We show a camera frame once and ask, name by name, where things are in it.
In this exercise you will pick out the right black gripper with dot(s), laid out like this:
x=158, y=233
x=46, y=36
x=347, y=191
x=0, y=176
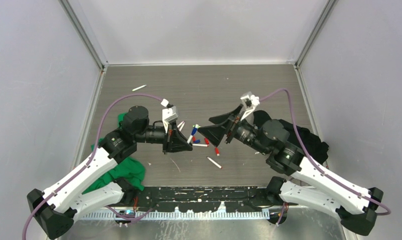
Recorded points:
x=215, y=133

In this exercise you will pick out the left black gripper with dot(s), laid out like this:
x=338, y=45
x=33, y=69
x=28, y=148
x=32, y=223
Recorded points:
x=174, y=141

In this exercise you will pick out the green white pen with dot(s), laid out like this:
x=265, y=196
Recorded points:
x=138, y=88

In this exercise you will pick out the blue capped white pen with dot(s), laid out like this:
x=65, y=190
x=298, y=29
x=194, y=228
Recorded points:
x=193, y=132

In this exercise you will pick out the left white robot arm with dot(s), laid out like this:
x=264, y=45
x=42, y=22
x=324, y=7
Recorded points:
x=59, y=206

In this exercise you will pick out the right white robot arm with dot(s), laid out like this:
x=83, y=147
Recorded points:
x=300, y=180

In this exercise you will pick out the green cloth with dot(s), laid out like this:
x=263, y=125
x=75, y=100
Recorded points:
x=130, y=169

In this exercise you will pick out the black daisy cloth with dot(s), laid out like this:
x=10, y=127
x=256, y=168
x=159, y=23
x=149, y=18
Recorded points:
x=317, y=148

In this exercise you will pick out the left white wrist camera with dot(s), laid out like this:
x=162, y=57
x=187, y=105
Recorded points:
x=169, y=114

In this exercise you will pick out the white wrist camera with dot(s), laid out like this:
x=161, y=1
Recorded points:
x=169, y=114
x=250, y=102

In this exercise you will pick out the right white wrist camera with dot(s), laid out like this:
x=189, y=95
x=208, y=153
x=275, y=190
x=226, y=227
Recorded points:
x=250, y=102

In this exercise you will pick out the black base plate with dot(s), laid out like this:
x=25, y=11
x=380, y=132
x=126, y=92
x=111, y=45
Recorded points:
x=198, y=199

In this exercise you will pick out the slotted cable duct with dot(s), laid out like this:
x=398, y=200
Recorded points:
x=221, y=214

